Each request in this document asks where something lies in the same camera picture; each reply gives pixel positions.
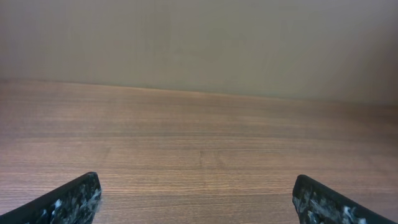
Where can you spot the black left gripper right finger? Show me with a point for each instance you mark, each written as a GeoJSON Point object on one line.
{"type": "Point", "coordinates": [317, 203]}

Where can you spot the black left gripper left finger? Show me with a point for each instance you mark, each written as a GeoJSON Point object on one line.
{"type": "Point", "coordinates": [74, 202]}

